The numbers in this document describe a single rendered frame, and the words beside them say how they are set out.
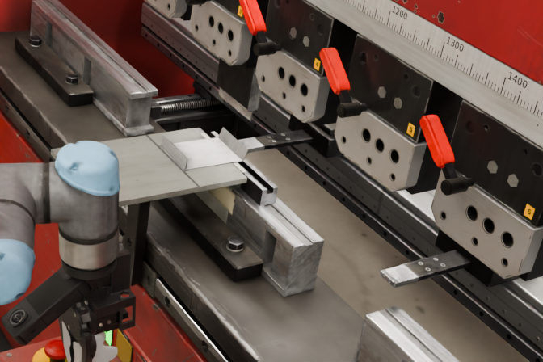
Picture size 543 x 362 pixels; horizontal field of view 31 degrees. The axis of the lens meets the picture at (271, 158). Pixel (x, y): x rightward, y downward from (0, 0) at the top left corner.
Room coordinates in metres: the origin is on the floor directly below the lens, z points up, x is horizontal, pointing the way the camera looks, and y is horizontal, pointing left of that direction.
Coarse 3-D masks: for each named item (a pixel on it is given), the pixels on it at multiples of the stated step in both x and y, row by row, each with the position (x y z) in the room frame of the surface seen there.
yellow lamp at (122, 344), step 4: (120, 332) 1.15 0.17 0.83; (120, 336) 1.15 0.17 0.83; (116, 340) 1.16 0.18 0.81; (120, 340) 1.15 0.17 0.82; (124, 340) 1.14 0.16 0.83; (116, 344) 1.16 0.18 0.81; (120, 344) 1.15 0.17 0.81; (124, 344) 1.14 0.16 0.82; (128, 344) 1.13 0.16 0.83; (120, 348) 1.15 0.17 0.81; (124, 348) 1.14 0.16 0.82; (128, 348) 1.13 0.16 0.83; (120, 352) 1.15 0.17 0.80; (124, 352) 1.14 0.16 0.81; (128, 352) 1.13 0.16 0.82; (120, 356) 1.14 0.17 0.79; (124, 356) 1.14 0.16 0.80; (128, 356) 1.13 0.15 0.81; (124, 360) 1.13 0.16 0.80; (128, 360) 1.13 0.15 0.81
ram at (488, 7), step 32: (320, 0) 1.28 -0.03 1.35; (416, 0) 1.14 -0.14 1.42; (448, 0) 1.10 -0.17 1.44; (480, 0) 1.06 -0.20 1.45; (512, 0) 1.03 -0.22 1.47; (384, 32) 1.17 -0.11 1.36; (448, 32) 1.09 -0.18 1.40; (480, 32) 1.05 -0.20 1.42; (512, 32) 1.02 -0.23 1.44; (416, 64) 1.12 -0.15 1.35; (448, 64) 1.08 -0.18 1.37; (512, 64) 1.01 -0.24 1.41; (480, 96) 1.03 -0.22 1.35; (512, 128) 0.99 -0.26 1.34
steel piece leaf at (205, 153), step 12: (168, 144) 1.42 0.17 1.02; (180, 144) 1.46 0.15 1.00; (192, 144) 1.46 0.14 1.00; (204, 144) 1.47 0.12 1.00; (216, 144) 1.48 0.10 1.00; (180, 156) 1.39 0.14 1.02; (192, 156) 1.42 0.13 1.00; (204, 156) 1.43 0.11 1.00; (216, 156) 1.44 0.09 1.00; (228, 156) 1.44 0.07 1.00; (192, 168) 1.38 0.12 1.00
